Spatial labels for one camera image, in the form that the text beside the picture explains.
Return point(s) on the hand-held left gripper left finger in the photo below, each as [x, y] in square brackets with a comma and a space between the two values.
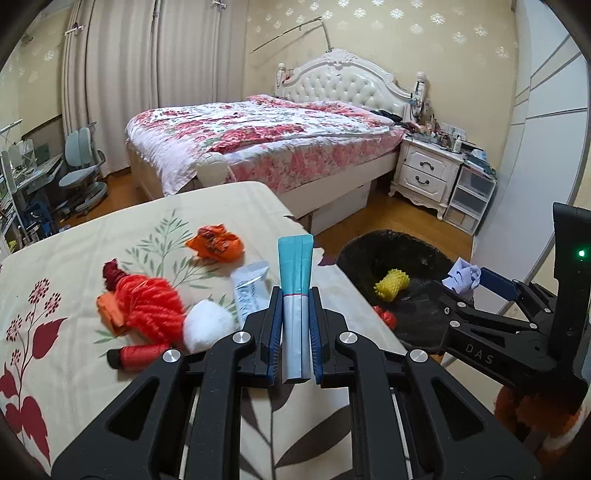
[276, 323]

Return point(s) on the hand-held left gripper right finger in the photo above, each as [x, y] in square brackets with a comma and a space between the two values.
[316, 323]

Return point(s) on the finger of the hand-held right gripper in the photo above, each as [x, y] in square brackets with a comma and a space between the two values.
[466, 314]
[501, 284]

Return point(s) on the white paper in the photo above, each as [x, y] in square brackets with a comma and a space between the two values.
[461, 274]

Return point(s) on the teal and white tube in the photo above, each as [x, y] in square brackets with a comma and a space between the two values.
[295, 286]

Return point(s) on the white cotton ball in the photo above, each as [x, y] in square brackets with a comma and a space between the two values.
[207, 325]

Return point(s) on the black waste bin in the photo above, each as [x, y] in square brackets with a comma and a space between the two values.
[415, 258]

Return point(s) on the orange wrapper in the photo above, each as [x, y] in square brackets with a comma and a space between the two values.
[214, 242]

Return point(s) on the red yarn ball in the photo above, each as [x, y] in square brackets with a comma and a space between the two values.
[150, 307]

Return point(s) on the red thread spool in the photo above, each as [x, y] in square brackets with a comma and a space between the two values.
[136, 356]

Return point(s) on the orange cloth piece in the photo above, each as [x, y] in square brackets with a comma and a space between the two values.
[111, 314]

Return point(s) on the dark red cloth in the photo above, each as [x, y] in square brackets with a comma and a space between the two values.
[113, 274]

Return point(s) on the small red mesh bag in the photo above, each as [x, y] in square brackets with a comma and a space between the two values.
[387, 317]

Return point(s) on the yellow foam fruit net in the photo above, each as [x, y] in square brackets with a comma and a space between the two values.
[391, 285]

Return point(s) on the clear plastic drawer unit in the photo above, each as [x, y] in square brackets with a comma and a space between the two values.
[473, 198]

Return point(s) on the white cardboard box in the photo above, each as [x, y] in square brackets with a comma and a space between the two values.
[339, 207]

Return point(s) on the stack of small boxes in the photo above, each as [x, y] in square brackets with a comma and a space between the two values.
[480, 161]

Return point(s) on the white nightstand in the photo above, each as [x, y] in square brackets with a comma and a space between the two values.
[425, 175]

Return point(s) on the clutter of small bottles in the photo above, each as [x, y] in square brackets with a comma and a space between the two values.
[436, 134]

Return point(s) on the white wardrobe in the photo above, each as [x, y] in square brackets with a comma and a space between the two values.
[545, 115]

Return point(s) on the pink floral quilt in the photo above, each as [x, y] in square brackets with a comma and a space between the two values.
[258, 129]

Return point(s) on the white tufted bed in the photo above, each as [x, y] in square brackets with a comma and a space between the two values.
[346, 87]

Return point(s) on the blue-grey desk chair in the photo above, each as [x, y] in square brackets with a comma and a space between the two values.
[81, 161]

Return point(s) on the blue storage bin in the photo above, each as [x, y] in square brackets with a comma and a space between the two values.
[39, 219]

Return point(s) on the beige curtains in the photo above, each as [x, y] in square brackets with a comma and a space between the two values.
[138, 83]

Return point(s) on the grey study desk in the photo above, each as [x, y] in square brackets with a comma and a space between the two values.
[41, 173]

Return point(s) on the white desk lamp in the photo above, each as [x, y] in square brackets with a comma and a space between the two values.
[11, 127]

